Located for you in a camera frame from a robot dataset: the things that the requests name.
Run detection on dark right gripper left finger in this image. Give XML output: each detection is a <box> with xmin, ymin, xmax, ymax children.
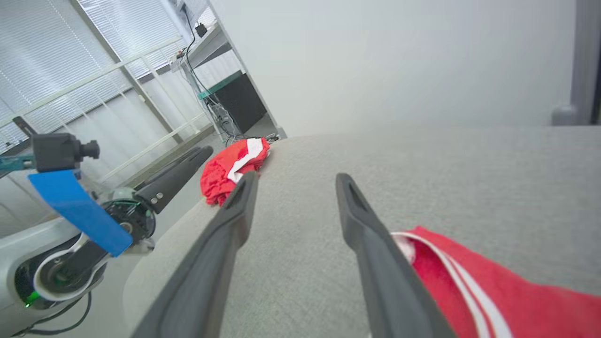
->
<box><xmin>131</xmin><ymin>171</ymin><xmax>260</xmax><ymax>338</ymax></box>

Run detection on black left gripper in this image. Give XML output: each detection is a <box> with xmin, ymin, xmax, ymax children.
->
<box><xmin>100</xmin><ymin>146</ymin><xmax>215</xmax><ymax>248</ymax></box>

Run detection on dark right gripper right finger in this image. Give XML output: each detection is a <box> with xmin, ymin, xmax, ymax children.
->
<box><xmin>335</xmin><ymin>173</ymin><xmax>456</xmax><ymax>338</ymax></box>

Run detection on red t-shirt with white trim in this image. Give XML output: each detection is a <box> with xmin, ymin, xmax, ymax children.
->
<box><xmin>200</xmin><ymin>137</ymin><xmax>271</xmax><ymax>207</ymax></box>

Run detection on red shorts with white stripes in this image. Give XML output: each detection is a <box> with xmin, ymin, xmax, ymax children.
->
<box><xmin>390</xmin><ymin>226</ymin><xmax>601</xmax><ymax>338</ymax></box>

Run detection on black cabinet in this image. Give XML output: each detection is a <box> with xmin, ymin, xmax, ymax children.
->
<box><xmin>207</xmin><ymin>73</ymin><xmax>268</xmax><ymax>136</ymax></box>

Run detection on grey slanted window column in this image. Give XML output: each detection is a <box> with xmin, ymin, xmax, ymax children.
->
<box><xmin>70</xmin><ymin>0</ymin><xmax>185</xmax><ymax>144</ymax></box>

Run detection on white metal guard railing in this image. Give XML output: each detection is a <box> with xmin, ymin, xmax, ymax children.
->
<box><xmin>0</xmin><ymin>35</ymin><xmax>214</xmax><ymax>188</ymax></box>

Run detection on grey metal shelf rack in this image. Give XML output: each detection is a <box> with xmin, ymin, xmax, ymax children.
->
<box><xmin>169</xmin><ymin>0</ymin><xmax>288</xmax><ymax>141</ymax></box>

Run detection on white window blinds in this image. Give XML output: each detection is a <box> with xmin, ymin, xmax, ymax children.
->
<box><xmin>0</xmin><ymin>0</ymin><xmax>207</xmax><ymax>155</ymax></box>

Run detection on black cable bundle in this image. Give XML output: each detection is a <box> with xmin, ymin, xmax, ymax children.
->
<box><xmin>181</xmin><ymin>5</ymin><xmax>240</xmax><ymax>144</ymax></box>

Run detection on blue left camera mount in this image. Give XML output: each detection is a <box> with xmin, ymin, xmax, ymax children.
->
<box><xmin>27</xmin><ymin>169</ymin><xmax>133</xmax><ymax>257</ymax></box>

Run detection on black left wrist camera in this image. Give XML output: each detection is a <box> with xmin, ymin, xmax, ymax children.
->
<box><xmin>31</xmin><ymin>133</ymin><xmax>100</xmax><ymax>172</ymax></box>

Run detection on teal left camera connector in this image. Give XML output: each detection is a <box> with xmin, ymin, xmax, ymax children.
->
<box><xmin>0</xmin><ymin>154</ymin><xmax>36</xmax><ymax>172</ymax></box>

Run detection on black left camera cable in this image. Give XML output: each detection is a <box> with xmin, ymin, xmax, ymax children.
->
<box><xmin>9</xmin><ymin>291</ymin><xmax>92</xmax><ymax>338</ymax></box>

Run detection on grey vertical post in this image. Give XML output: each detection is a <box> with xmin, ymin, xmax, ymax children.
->
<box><xmin>552</xmin><ymin>0</ymin><xmax>601</xmax><ymax>126</ymax></box>

